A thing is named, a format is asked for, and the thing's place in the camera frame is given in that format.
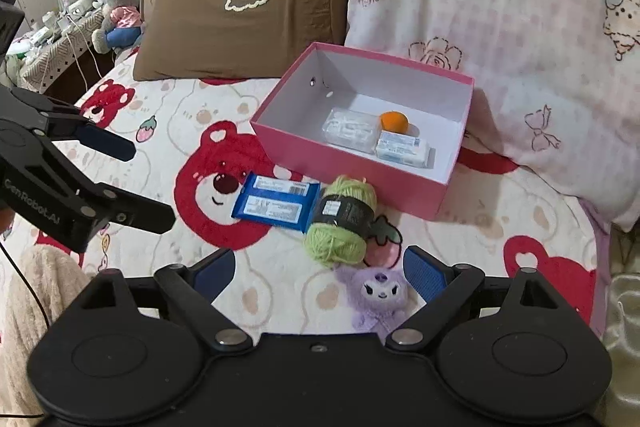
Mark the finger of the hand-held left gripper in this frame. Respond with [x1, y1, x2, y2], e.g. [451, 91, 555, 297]
[0, 86, 137, 162]
[75, 181, 177, 235]

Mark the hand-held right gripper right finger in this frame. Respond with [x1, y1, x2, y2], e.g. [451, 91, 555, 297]
[384, 245, 558, 353]

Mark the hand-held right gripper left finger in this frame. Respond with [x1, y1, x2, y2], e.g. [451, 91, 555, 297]
[82, 248, 255, 353]

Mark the blue snack packet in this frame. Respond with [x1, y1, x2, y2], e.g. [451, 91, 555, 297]
[231, 172, 321, 234]

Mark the green yarn ball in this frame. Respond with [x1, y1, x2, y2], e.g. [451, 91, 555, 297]
[304, 175, 378, 269]

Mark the white tissue packet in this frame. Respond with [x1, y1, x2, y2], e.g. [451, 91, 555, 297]
[375, 130, 432, 168]

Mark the pink cardboard box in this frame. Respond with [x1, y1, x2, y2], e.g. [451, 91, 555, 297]
[249, 42, 475, 222]

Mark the orange makeup sponge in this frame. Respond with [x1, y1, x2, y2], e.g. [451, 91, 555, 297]
[378, 111, 410, 134]

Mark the purple plush toy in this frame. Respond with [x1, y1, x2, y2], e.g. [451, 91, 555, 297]
[335, 263, 416, 335]

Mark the bear print bed sheet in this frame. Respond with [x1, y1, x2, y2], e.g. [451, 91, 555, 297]
[0, 47, 611, 343]

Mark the cluttered bedside table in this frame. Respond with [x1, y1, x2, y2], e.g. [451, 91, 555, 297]
[5, 4, 118, 102]

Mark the beige fleece clothing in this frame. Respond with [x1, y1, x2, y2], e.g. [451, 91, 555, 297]
[0, 247, 98, 418]

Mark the grey plush toy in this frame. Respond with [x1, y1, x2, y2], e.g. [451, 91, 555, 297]
[91, 0, 146, 55]

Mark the clear plastic packet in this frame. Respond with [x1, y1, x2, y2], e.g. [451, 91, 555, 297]
[322, 107, 379, 154]

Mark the beige satin cloth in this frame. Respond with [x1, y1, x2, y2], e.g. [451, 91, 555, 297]
[602, 274, 640, 427]

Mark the pink floral pillow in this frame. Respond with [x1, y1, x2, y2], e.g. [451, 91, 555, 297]
[331, 0, 640, 233]

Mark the thin black cable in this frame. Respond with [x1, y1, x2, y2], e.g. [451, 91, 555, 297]
[0, 243, 52, 419]

